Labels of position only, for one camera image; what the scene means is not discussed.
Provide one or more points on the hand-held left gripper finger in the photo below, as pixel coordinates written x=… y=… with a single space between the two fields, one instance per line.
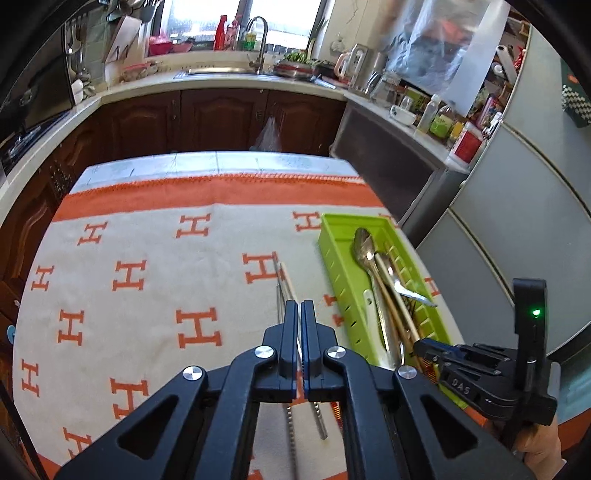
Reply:
x=305 y=337
x=294 y=334

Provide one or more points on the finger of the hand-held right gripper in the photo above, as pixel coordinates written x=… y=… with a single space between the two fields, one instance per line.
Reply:
x=434 y=353
x=485 y=353

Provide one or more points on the white chopstick red striped end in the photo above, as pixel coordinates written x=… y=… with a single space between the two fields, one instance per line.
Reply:
x=290 y=284
x=427 y=369

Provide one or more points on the green plastic utensil tray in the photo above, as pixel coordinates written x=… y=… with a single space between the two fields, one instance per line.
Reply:
x=337 y=258

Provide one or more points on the silver metal chopstick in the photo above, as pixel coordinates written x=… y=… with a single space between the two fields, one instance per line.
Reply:
x=321 y=422

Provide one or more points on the metal spoon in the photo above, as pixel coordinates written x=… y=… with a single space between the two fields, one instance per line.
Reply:
x=387 y=267
x=362 y=244

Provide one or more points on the person's right hand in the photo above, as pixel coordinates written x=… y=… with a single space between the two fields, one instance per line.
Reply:
x=542 y=443

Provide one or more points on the grey refrigerator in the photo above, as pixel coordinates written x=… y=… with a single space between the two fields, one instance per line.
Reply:
x=508 y=207

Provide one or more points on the orange and cream printed blanket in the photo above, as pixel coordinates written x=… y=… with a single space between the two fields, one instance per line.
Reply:
x=138 y=240

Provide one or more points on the small clear plastic bag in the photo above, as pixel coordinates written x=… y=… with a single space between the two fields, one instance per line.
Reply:
x=268 y=136

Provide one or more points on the red and white package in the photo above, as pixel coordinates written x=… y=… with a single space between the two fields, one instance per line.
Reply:
x=466 y=143

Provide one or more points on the green label bottle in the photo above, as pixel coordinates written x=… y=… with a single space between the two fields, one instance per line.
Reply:
x=443 y=123

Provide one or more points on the brown kitchen counter cabinets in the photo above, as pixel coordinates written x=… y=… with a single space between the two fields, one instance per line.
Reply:
x=207 y=120

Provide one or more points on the clear plastic bottle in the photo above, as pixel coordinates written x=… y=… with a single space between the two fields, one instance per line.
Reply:
x=429 y=113

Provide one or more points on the checkered fridge magnet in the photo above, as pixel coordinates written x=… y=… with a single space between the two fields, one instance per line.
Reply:
x=575 y=104

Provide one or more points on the white and pink kettle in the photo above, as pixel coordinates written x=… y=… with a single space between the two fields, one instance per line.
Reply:
x=351 y=64

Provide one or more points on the metal faucet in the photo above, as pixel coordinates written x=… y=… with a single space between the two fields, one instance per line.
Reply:
x=261 y=41

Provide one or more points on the green dish soap bottle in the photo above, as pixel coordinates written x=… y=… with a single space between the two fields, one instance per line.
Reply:
x=249 y=39

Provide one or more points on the large clear plastic bag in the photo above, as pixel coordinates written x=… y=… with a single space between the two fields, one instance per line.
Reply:
x=434 y=50

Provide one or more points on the red bottle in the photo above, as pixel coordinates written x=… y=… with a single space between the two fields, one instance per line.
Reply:
x=221 y=32

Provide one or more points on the red plastic basin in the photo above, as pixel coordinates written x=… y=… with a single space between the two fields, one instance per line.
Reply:
x=159 y=46

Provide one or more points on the wooden cutting board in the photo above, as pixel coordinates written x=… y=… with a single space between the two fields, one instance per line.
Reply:
x=122 y=39

